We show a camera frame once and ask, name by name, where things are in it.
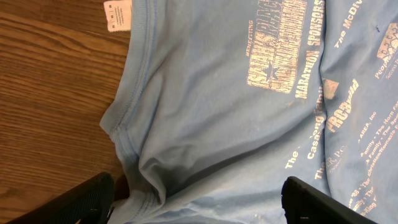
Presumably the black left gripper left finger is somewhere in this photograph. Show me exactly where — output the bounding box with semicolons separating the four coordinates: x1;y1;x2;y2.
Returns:
9;172;114;224

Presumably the light blue printed t-shirt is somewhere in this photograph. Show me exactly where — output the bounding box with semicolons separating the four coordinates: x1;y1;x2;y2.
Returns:
100;0;397;223

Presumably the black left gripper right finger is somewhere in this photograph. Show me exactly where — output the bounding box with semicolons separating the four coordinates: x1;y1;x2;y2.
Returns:
281;176;376;224

